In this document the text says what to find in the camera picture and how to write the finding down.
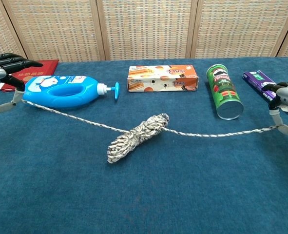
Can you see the red certificate book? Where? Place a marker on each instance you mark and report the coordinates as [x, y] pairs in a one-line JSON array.
[[48, 67]]

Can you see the purple carton box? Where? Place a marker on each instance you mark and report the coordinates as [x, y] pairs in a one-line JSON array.
[[255, 79]]

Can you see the green Pringles can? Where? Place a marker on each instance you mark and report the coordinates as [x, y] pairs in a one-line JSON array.
[[223, 90]]

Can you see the orange snack box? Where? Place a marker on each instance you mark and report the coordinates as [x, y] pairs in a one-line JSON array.
[[158, 80]]

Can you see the blue pump bottle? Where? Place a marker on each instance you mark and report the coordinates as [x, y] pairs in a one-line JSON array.
[[36, 97]]

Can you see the blue carpet table cover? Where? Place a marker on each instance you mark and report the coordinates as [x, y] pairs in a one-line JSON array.
[[61, 182]]

